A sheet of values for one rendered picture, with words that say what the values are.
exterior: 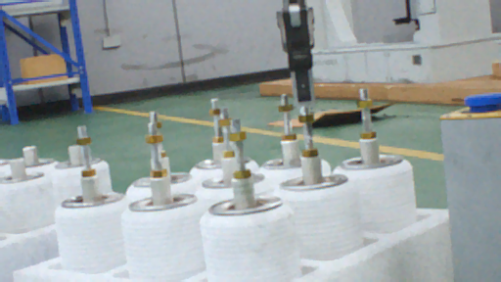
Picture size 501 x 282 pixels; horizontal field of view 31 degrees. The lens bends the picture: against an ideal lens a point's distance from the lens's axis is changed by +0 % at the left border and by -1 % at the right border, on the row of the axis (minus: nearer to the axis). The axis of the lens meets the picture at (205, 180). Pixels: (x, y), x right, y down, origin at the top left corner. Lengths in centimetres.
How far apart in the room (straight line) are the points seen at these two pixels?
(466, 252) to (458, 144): 11
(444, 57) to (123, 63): 366
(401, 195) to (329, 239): 14
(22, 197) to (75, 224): 32
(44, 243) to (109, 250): 30
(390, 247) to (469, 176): 12
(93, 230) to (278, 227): 25
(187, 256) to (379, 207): 24
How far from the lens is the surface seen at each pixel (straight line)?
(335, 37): 561
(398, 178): 107
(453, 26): 449
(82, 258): 105
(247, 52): 786
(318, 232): 97
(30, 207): 136
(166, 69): 763
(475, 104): 95
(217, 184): 106
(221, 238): 88
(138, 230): 96
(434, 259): 108
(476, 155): 95
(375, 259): 97
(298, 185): 98
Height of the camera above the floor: 42
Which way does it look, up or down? 9 degrees down
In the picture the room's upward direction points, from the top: 7 degrees counter-clockwise
